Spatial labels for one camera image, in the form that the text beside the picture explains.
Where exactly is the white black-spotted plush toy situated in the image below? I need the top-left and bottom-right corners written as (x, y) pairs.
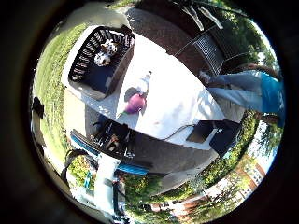
top-left (93, 38), bottom-right (120, 68)

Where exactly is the purple plush toy green tip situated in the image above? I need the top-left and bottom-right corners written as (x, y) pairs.
top-left (120, 92), bottom-right (148, 116)

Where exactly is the black slatted plastic basket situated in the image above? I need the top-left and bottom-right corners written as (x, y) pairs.
top-left (67, 25), bottom-right (136, 98)

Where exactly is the small white grey plush toy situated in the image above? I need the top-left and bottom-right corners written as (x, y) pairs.
top-left (136, 70), bottom-right (153, 94)

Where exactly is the black object on stand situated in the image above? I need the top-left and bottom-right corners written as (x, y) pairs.
top-left (30, 96), bottom-right (46, 147)

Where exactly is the black metal mesh bench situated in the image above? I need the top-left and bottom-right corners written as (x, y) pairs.
top-left (174, 26), bottom-right (250, 77)

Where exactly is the black cart with blue trim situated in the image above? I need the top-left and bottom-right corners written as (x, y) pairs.
top-left (69, 119), bottom-right (151, 177)

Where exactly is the person in blue shirt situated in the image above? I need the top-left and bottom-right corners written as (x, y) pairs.
top-left (198, 62), bottom-right (286, 129)

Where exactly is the red brick building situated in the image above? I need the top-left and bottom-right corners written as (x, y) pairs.
top-left (149, 155), bottom-right (266, 220)

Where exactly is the black cable on table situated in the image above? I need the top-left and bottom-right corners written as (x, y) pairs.
top-left (160, 123), bottom-right (197, 142)

